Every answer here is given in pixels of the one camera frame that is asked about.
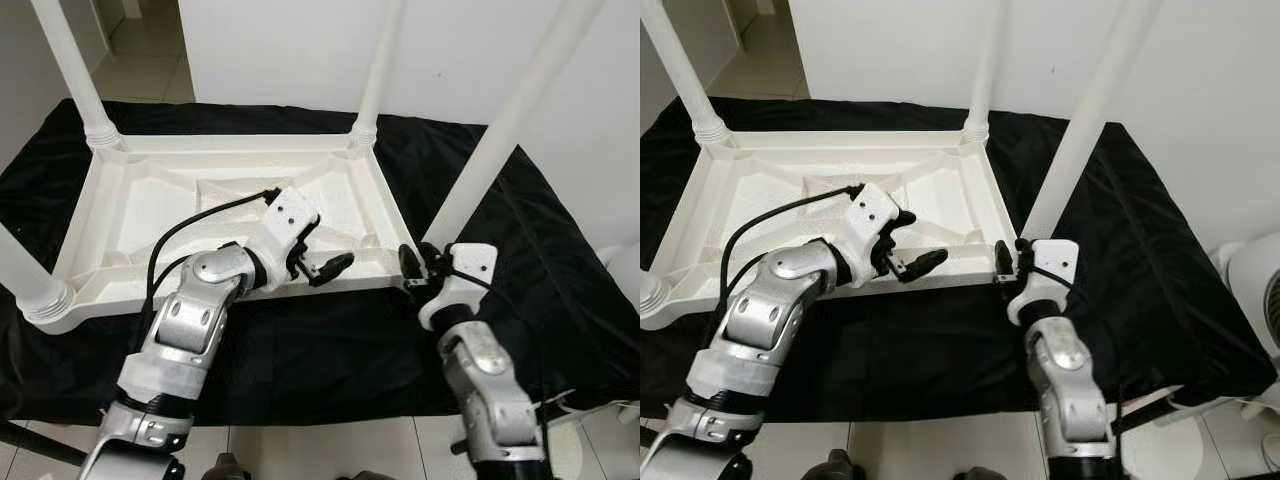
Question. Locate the white plastic table top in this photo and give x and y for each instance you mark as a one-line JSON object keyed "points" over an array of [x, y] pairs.
{"points": [[740, 210], [120, 210]]}

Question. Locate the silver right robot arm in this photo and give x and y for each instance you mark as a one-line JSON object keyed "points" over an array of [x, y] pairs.
{"points": [[485, 380], [1065, 380]]}

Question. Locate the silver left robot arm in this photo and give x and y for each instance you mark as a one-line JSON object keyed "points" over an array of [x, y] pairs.
{"points": [[760, 320], [190, 320]]}

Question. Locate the black table cloth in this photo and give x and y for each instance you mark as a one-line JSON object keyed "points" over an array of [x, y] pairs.
{"points": [[560, 330], [1190, 330]]}

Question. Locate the grey robot left foot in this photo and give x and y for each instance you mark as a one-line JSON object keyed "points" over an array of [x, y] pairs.
{"points": [[225, 470], [838, 466]]}

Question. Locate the white floor fan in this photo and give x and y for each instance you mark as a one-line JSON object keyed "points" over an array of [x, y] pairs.
{"points": [[1255, 300]]}

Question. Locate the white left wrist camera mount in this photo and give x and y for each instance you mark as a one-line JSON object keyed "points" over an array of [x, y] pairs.
{"points": [[875, 212], [290, 215]]}

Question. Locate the white metal frame tube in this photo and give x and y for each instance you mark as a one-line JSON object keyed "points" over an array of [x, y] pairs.
{"points": [[1215, 408], [600, 408]]}

